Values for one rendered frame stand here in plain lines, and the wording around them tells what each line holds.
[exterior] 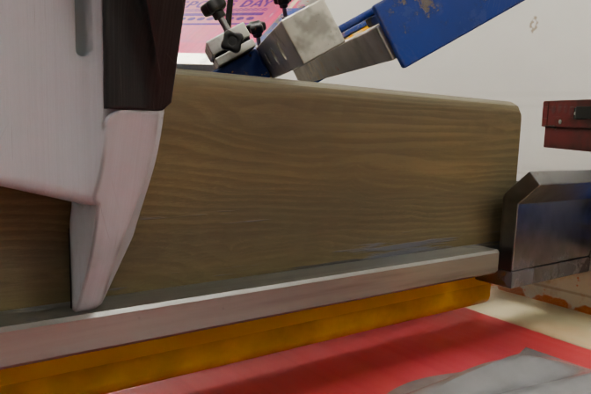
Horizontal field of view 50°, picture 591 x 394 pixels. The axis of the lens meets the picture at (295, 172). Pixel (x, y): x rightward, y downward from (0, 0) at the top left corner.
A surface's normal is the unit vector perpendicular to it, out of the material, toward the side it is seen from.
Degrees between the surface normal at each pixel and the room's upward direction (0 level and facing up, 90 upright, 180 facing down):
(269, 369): 0
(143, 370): 90
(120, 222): 106
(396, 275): 90
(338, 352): 0
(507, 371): 31
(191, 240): 90
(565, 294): 90
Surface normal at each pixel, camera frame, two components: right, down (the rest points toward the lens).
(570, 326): 0.05, -1.00
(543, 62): -0.78, 0.01
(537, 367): 0.29, -0.80
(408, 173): 0.63, 0.10
